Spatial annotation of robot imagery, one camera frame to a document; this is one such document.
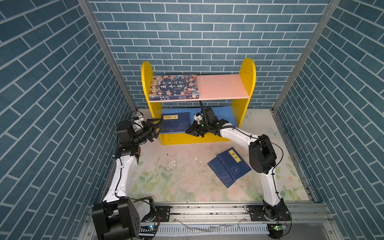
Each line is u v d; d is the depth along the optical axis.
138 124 0.63
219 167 0.89
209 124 0.75
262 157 0.55
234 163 0.91
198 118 0.88
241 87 0.77
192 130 0.81
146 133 0.68
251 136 0.58
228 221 0.73
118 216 0.39
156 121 0.72
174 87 0.72
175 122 0.92
